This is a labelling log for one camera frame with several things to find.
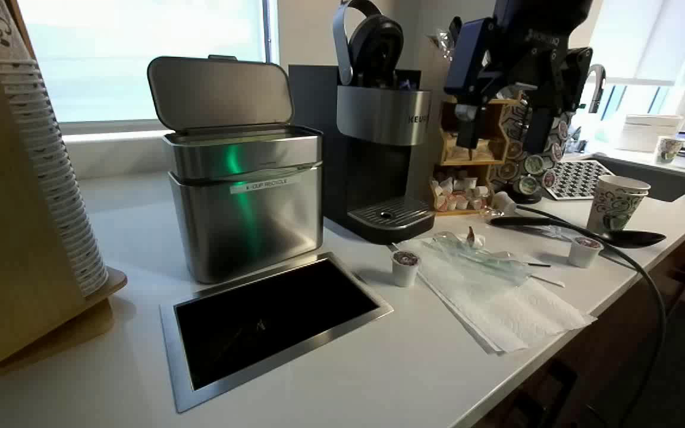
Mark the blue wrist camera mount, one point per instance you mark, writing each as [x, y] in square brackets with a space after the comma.
[468, 59]

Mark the thin stirrer stick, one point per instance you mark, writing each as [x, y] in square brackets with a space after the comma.
[546, 279]

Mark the dark sink faucet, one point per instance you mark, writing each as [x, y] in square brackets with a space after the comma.
[596, 85]

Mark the white paper towel stack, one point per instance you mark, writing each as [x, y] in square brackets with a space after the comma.
[650, 132]

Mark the patterned flat pod tray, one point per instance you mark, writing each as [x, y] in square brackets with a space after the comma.
[580, 178]

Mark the black silver coffee machine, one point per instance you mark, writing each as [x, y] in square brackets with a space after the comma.
[374, 133]

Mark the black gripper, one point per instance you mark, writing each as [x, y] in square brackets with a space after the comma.
[547, 68]

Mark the clear plastic stirrer bag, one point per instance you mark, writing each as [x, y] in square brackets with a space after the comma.
[477, 257]

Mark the small patterned paper cup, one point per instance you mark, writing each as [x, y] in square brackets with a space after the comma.
[666, 148]

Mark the wooden cup dispenser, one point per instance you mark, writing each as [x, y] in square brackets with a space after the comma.
[9, 238]

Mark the stainless steel lidded bin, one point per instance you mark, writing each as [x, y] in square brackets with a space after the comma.
[238, 181]

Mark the stack of white paper cups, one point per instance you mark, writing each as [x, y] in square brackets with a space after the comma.
[45, 167]

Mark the white coffee pod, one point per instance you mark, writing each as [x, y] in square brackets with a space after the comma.
[584, 250]
[405, 266]

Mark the green lid coffee pod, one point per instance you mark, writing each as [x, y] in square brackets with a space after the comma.
[528, 187]
[533, 164]

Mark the steel framed counter waste chute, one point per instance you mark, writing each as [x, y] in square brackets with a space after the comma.
[271, 322]

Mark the wooden condiment organizer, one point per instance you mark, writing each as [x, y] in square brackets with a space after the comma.
[468, 162]

